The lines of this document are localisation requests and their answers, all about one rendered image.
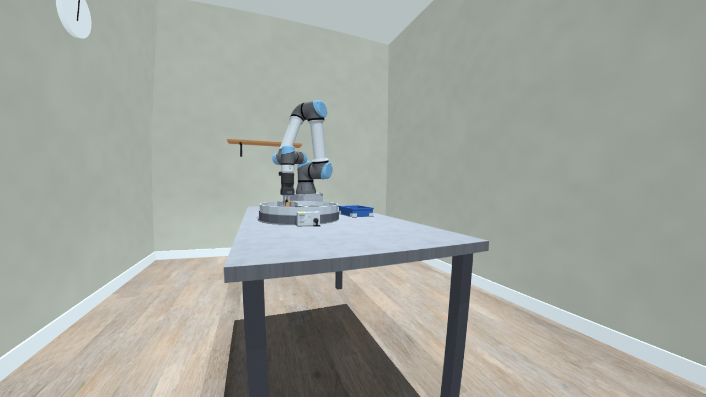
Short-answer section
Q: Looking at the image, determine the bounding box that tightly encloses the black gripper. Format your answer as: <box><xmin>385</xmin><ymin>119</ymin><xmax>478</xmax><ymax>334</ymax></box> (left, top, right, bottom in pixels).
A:
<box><xmin>279</xmin><ymin>165</ymin><xmax>295</xmax><ymax>206</ymax></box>

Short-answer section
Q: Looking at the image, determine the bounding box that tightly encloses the blue open crate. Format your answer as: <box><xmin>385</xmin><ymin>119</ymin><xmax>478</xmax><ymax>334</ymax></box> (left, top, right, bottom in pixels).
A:
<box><xmin>339</xmin><ymin>205</ymin><xmax>374</xmax><ymax>217</ymax></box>

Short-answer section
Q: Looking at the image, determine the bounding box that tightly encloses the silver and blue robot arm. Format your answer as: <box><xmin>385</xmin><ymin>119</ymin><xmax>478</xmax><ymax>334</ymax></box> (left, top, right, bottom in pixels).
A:
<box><xmin>272</xmin><ymin>100</ymin><xmax>333</xmax><ymax>194</ymax></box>

